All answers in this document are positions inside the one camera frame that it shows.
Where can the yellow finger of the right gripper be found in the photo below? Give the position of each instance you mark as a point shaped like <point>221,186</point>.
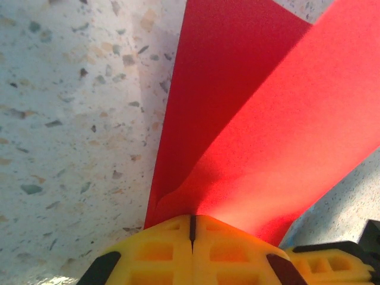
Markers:
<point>341,264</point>

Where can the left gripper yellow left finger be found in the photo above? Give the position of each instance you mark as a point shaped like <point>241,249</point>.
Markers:
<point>154,258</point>

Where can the red square paper sheet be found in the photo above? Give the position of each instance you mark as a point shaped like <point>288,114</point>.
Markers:
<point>237,118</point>

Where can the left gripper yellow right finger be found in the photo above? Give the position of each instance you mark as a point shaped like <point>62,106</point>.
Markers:
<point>231,258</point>

